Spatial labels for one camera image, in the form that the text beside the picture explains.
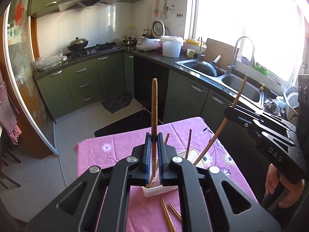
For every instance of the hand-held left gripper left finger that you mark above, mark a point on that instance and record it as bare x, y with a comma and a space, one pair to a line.
148, 154

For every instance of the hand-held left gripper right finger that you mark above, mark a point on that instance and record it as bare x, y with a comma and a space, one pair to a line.
161, 154

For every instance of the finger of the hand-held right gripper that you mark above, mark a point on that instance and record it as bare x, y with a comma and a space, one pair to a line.
241, 119
270, 119

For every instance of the white plastic utensil holder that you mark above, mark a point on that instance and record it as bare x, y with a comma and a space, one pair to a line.
157, 191

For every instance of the hanging kitchen utensils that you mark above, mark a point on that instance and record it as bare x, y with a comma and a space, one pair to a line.
157, 7

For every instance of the person's right hand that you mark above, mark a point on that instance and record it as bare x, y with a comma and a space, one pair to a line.
272, 178

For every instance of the crumpled plastic bags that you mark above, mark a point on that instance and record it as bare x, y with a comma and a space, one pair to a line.
274, 106

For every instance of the dish rack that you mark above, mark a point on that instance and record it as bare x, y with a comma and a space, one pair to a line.
291, 116

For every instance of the steel double sink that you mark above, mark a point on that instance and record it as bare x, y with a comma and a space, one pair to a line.
246, 91

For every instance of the white plate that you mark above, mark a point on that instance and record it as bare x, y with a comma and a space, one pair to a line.
293, 99

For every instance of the pink floral tablecloth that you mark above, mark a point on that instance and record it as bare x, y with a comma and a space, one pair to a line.
115, 147

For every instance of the small yellow tap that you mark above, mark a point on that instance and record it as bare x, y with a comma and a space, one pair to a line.
262, 87

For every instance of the black floor mat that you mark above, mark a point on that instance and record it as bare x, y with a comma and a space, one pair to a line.
125, 125

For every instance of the green container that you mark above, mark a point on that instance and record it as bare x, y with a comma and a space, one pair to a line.
261, 69

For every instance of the grey floor rag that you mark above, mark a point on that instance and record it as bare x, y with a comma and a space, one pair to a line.
117, 102

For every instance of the tall steel faucet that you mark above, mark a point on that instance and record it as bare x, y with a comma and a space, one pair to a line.
233, 58

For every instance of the black wok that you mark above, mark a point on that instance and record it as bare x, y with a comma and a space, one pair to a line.
205, 69

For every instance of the wooden cutting board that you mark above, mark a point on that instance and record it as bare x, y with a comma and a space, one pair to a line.
218, 48

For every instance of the thin steel faucet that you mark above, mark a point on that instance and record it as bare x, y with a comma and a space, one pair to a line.
200, 49

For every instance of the mug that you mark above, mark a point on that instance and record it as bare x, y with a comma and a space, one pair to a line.
190, 53

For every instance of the window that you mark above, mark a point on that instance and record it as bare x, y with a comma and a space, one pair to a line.
265, 29

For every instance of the yellow tray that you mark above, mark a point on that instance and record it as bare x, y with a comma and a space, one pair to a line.
193, 42

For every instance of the green lower cabinets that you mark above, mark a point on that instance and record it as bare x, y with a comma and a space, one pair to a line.
82, 82

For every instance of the dark stone countertop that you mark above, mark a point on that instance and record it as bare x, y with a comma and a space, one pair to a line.
149, 55

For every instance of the white plastic bucket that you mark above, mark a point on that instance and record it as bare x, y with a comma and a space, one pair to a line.
171, 48

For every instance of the white rice cooker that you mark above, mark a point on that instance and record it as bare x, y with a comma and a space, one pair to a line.
147, 44

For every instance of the small steel pot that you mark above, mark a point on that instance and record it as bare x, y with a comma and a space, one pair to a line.
130, 41

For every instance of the black gas stove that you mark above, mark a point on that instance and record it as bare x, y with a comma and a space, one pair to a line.
96, 49

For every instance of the wok with lid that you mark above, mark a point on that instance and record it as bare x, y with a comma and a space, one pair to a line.
77, 44

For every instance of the clear plastic bag bundle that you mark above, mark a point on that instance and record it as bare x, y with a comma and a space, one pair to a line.
49, 61

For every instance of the dark wooden chair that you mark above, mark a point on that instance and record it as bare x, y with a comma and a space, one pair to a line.
4, 159

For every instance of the checkered apron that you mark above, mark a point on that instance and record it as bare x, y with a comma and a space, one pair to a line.
7, 111

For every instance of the sliding glass door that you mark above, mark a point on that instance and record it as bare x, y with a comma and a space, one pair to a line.
21, 53

